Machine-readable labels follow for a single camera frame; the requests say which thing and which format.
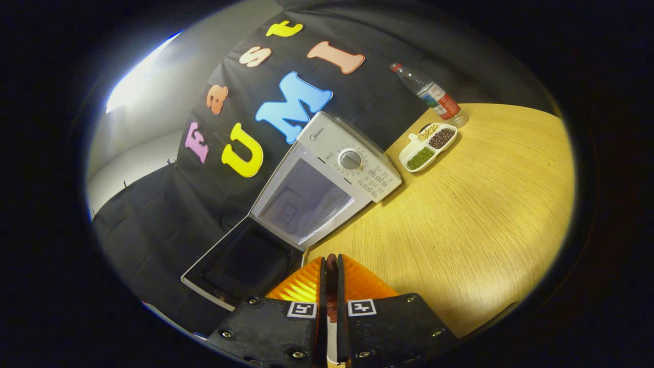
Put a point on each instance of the brown meat piece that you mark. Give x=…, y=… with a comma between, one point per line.
x=331, y=281

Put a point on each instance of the white divided bean dish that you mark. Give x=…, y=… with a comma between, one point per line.
x=426, y=148

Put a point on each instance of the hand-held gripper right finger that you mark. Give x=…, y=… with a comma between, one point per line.
x=398, y=332

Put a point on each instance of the white toaster oven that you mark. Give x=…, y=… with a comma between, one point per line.
x=337, y=140

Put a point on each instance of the black backdrop cloth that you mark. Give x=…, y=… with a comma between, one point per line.
x=153, y=225

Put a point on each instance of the clear plastic water bottle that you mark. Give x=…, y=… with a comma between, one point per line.
x=434, y=94

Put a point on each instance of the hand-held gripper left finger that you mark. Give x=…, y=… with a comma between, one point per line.
x=265, y=332

